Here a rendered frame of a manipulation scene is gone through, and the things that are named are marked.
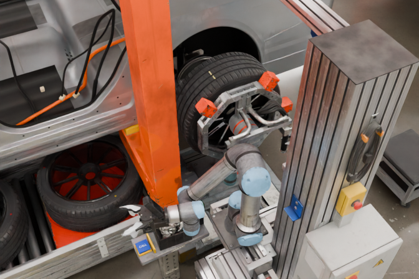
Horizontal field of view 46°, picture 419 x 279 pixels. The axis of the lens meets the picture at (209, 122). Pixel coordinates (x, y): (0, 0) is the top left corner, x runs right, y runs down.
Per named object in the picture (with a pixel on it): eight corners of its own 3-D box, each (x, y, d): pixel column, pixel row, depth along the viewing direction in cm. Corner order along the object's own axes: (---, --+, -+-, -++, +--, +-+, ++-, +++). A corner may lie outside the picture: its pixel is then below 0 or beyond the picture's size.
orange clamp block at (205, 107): (212, 101, 276) (202, 96, 270) (218, 109, 272) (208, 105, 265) (204, 110, 278) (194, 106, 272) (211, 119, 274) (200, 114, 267)
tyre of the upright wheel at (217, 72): (271, 42, 303) (174, 61, 276) (292, 63, 289) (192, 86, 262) (252, 119, 348) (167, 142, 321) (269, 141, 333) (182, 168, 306)
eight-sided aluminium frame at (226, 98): (271, 134, 325) (279, 71, 285) (276, 141, 321) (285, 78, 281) (197, 163, 308) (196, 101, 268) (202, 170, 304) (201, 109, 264)
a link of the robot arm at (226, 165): (242, 127, 205) (169, 191, 226) (249, 147, 197) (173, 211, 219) (260, 136, 212) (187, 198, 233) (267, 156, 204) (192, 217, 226)
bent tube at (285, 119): (270, 100, 290) (272, 87, 282) (288, 121, 278) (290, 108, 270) (244, 109, 284) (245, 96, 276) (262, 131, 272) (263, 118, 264)
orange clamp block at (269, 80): (264, 84, 288) (273, 72, 285) (272, 92, 284) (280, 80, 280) (257, 82, 284) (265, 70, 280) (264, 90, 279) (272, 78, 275)
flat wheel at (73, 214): (105, 139, 363) (100, 117, 346) (163, 191, 330) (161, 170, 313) (25, 190, 331) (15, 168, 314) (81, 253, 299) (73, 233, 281)
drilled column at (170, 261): (174, 264, 323) (170, 231, 292) (180, 277, 316) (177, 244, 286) (159, 271, 319) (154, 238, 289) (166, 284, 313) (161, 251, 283)
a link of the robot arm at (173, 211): (178, 213, 202) (176, 199, 209) (168, 215, 202) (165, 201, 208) (179, 225, 207) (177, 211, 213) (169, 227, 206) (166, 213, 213)
